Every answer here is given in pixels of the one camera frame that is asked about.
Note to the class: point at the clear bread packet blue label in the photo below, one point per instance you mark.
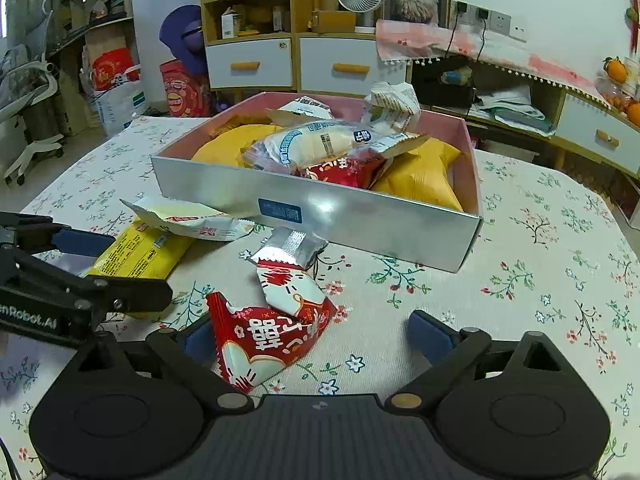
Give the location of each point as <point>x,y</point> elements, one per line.
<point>315,142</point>

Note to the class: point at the white office chair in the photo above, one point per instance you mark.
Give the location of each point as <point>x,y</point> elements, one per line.
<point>30,125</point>

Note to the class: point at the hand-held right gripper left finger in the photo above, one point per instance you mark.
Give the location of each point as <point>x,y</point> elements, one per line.
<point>195,342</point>

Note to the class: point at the pink cardboard box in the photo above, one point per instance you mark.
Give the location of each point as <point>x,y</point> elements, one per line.
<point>375,225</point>

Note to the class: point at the low yellow cabinet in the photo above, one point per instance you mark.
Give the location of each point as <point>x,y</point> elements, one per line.
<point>558,110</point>

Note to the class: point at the large yellow snack packet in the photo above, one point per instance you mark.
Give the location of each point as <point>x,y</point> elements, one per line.
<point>420,175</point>

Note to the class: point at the pile of oranges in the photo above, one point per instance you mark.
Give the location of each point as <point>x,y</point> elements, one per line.
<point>620,85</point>

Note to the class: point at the small yellow snack packet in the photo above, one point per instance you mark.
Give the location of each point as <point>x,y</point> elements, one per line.
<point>225,147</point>

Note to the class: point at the silver white red snack packet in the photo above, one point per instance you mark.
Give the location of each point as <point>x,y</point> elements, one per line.
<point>285,285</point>

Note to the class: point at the red white plastic bag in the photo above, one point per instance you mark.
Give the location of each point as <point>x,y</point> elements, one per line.
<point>112,70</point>

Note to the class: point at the purple hat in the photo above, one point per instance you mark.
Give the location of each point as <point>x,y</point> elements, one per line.
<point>180,30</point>

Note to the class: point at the white wall socket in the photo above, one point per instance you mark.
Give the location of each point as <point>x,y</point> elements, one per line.
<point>495,20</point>

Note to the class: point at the white shopping bag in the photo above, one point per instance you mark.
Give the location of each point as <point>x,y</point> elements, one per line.
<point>117,110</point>

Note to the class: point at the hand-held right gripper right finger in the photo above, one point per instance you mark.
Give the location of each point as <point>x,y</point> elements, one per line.
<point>427,337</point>

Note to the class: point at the pink tablecloth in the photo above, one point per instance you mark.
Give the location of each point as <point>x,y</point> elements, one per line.
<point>425,40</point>

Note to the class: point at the tall yellow shelf cabinet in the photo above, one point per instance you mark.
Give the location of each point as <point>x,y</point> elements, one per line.
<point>295,60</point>

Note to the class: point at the red gift bag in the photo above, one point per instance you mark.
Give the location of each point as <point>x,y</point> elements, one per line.
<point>182,90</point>

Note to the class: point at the crumpled white green packet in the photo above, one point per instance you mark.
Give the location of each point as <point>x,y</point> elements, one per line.
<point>390,107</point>

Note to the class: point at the cream snack packet red label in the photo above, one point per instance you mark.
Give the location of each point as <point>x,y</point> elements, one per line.
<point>185,220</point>

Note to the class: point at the stack of papers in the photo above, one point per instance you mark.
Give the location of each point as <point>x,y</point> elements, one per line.
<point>515,110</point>

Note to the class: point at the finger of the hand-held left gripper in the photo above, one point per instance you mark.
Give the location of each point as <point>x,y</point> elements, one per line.
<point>130,295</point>
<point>82,244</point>

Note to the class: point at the yellow printed snack packet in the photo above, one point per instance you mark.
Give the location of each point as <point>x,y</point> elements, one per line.
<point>135,257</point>

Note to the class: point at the black box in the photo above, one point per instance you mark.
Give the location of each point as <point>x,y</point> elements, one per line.
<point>440,90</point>

